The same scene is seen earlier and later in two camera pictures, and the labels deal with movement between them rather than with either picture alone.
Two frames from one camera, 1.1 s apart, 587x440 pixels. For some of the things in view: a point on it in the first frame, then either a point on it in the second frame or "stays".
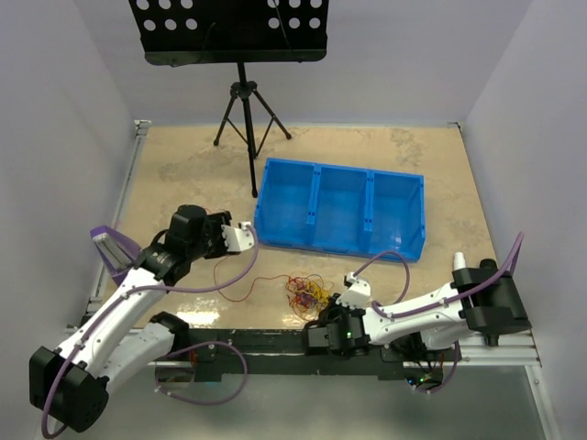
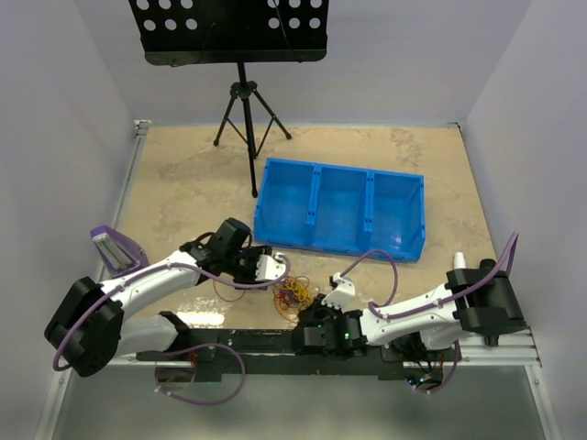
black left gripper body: [215, 245] to [242, 264]
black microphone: [488, 264] stays
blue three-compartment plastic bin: [340, 210] stays
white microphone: [459, 261] stays
